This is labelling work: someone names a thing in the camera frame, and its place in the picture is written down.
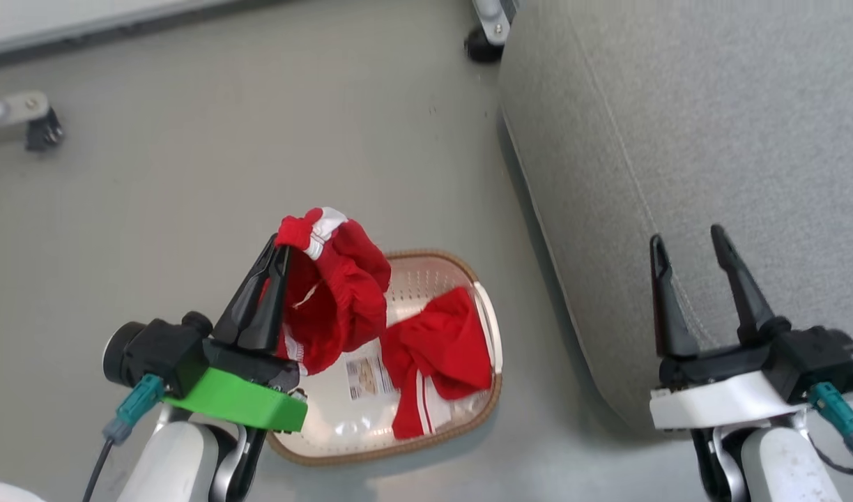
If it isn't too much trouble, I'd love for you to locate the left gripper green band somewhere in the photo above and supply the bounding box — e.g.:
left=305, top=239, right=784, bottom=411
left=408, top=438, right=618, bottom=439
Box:
left=163, top=235, right=309, bottom=434

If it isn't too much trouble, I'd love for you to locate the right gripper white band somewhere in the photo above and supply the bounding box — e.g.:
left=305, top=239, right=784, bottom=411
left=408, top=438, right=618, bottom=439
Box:
left=649, top=224, right=812, bottom=432

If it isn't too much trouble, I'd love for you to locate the red and white clothing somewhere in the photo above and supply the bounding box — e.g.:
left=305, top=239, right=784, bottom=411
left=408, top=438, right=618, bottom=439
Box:
left=272, top=206, right=494, bottom=441

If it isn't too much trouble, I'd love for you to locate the cream laundry basket brown rim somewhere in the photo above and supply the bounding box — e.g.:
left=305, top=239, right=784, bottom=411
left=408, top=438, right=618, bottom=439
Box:
left=266, top=248, right=505, bottom=467

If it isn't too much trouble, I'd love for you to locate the printed label sticker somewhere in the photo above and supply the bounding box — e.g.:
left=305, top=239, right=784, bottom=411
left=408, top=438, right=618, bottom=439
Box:
left=344, top=355, right=400, bottom=402

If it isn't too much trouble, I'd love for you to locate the grey fabric sofa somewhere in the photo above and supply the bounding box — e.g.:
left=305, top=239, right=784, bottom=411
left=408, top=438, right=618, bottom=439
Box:
left=497, top=0, right=853, bottom=434

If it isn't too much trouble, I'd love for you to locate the black caster wheel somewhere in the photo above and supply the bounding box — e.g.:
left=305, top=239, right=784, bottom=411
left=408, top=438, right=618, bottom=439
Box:
left=25, top=109, right=66, bottom=153
left=464, top=26, right=505, bottom=65

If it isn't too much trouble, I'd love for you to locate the grey metal partition leg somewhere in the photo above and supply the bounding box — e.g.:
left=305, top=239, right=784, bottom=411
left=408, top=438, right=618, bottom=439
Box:
left=0, top=90, right=52, bottom=147
left=471, top=0, right=522, bottom=47

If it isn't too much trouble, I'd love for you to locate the teal left camera connector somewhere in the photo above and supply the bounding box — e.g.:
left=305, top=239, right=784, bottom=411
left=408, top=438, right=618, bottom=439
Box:
left=102, top=374, right=167, bottom=446

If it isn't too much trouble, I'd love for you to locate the teal camera connector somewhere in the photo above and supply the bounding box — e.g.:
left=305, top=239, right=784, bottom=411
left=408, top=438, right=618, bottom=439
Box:
left=808, top=381, right=853, bottom=458
left=102, top=374, right=167, bottom=446

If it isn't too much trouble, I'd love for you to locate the teal right camera connector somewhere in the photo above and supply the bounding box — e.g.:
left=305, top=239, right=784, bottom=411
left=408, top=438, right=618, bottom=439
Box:
left=808, top=381, right=853, bottom=458

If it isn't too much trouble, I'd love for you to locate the black right camera cable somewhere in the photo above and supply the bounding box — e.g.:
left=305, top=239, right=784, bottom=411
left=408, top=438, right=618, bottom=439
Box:
left=808, top=434, right=853, bottom=479

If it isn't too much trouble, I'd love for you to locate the black camera cable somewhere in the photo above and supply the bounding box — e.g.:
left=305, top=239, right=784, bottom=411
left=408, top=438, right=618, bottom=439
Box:
left=808, top=434, right=853, bottom=479
left=82, top=438, right=115, bottom=502

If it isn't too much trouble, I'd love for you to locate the black left camera cable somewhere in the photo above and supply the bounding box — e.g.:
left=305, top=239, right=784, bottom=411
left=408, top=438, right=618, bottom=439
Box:
left=82, top=438, right=115, bottom=502

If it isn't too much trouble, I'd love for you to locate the grey partition base rail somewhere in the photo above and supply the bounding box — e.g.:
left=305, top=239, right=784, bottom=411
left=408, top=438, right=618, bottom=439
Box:
left=0, top=0, right=288, bottom=71

